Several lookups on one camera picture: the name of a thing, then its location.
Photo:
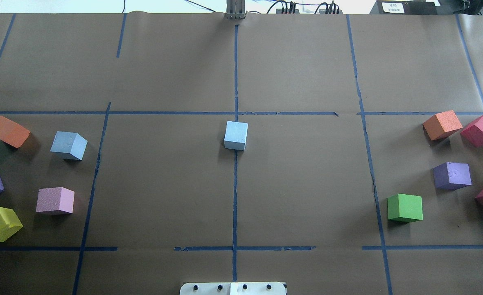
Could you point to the purple foam block right side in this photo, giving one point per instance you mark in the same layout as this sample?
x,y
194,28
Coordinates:
x,y
452,175

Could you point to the aluminium frame post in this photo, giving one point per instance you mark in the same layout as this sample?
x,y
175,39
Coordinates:
x,y
235,9

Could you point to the black box with label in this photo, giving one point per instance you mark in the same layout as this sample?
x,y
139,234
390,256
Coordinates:
x,y
405,7

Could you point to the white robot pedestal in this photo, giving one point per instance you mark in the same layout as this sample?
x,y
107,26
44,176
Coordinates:
x,y
234,288

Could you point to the light blue foam block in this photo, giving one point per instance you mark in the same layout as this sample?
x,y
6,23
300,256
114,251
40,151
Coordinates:
x,y
69,145
235,135

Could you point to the pink foam block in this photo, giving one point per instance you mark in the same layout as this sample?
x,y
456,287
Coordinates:
x,y
55,201

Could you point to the orange foam block left side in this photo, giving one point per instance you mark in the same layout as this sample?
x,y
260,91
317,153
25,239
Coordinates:
x,y
12,133

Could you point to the green foam block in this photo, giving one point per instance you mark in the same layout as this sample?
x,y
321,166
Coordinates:
x,y
405,208

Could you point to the orange foam block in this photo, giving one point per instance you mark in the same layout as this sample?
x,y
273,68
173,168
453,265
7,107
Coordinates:
x,y
12,133
442,125

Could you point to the orange foam block right side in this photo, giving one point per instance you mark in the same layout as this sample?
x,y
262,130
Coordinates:
x,y
442,125

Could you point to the red foam block near tray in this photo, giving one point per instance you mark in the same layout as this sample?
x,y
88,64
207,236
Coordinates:
x,y
473,132

